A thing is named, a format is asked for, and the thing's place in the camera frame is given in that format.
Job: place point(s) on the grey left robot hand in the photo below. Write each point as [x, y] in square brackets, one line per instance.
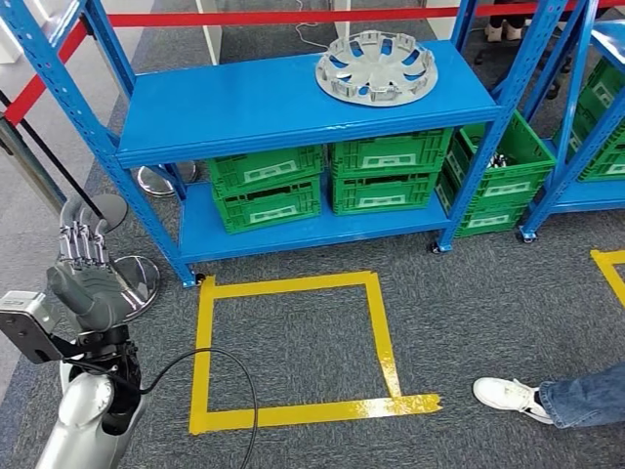
[93, 291]

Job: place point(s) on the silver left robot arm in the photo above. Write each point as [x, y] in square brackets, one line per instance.
[83, 421]

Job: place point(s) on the yellow floor tape square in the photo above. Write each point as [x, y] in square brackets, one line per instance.
[203, 356]

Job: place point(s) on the short red barrier belt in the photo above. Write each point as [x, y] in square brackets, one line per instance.
[29, 90]

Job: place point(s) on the green plastic crate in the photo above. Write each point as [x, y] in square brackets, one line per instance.
[268, 210]
[264, 168]
[383, 197]
[603, 90]
[608, 165]
[517, 184]
[488, 220]
[390, 155]

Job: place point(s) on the white furniture block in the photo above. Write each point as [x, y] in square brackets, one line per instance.
[7, 45]

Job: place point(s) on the long red barrier belt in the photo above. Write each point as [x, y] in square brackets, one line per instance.
[292, 16]

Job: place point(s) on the silver wheel hubcap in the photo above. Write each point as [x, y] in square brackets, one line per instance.
[376, 71]

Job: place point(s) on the person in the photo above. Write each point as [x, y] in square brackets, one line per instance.
[581, 398]
[505, 29]

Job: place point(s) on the chrome stanchion post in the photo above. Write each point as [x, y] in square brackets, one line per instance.
[142, 278]
[156, 181]

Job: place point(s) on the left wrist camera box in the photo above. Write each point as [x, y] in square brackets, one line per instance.
[24, 327]

